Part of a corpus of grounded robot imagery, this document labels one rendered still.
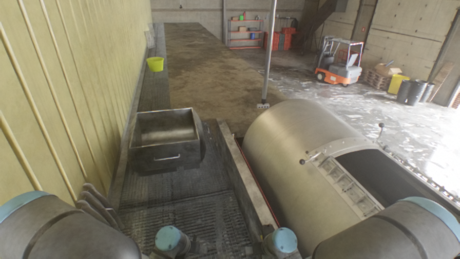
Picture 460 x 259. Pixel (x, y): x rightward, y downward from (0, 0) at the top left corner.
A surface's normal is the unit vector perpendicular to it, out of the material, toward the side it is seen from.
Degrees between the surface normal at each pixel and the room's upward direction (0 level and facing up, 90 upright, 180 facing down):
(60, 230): 12
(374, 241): 28
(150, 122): 91
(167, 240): 19
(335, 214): 45
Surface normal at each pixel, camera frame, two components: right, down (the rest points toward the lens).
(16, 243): -0.28, -0.31
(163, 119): 0.24, 0.47
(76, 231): 0.51, -0.76
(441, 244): 0.30, -0.30
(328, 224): -0.73, -0.48
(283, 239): 0.15, -0.68
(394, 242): -0.22, -0.72
